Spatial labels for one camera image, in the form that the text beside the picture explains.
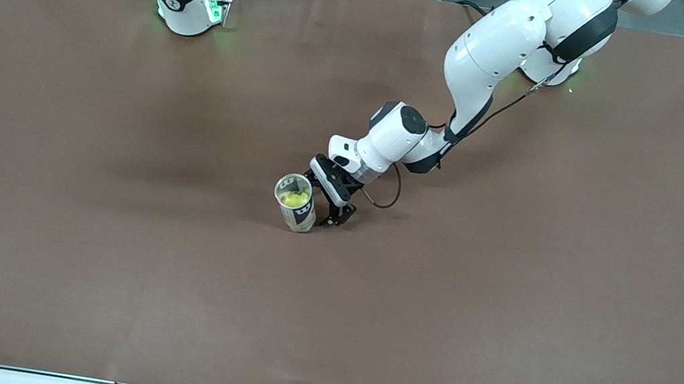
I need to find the yellow tennis ball large print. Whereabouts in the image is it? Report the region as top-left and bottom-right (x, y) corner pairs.
(279, 186), (310, 210)

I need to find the clear tennis ball can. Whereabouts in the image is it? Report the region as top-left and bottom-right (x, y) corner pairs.
(269, 171), (323, 235)

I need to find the black left arm base cable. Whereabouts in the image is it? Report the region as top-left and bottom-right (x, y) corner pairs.
(455, 0), (486, 19)

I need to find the brown table cover sheet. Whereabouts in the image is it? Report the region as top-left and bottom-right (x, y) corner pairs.
(0, 0), (684, 384)

